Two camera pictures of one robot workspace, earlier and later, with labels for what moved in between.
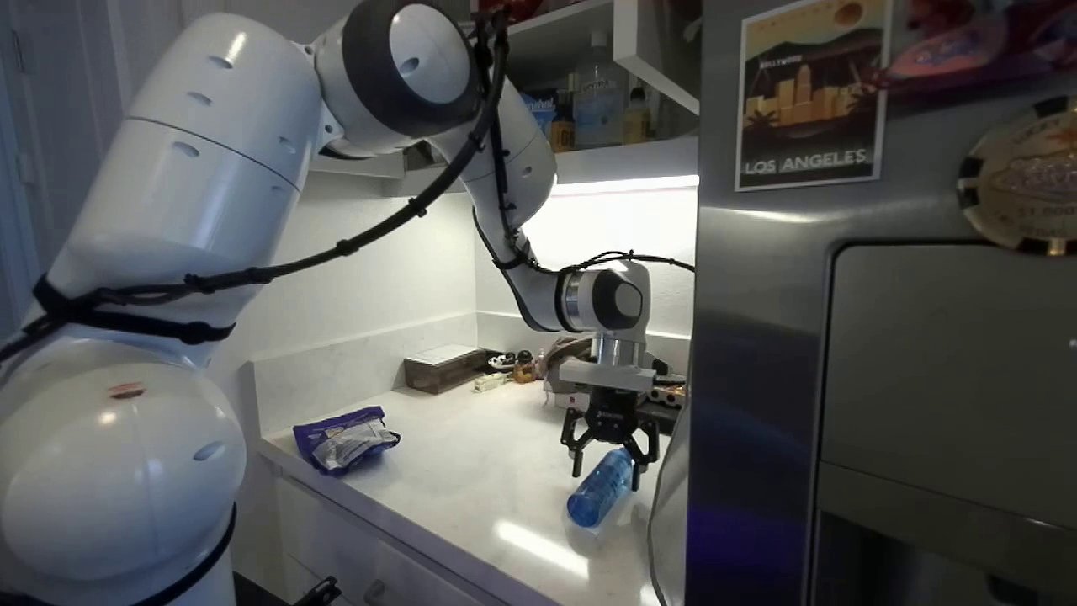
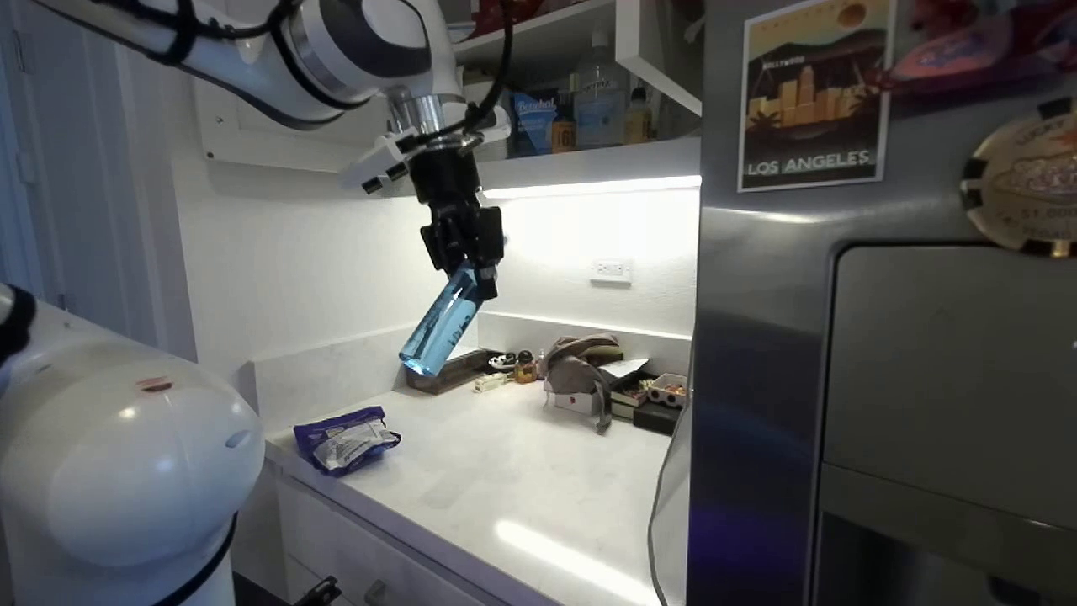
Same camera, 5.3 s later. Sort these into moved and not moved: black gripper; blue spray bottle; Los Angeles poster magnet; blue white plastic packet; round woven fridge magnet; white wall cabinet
Moved: black gripper; blue spray bottle
Not moved: blue white plastic packet; white wall cabinet; Los Angeles poster magnet; round woven fridge magnet
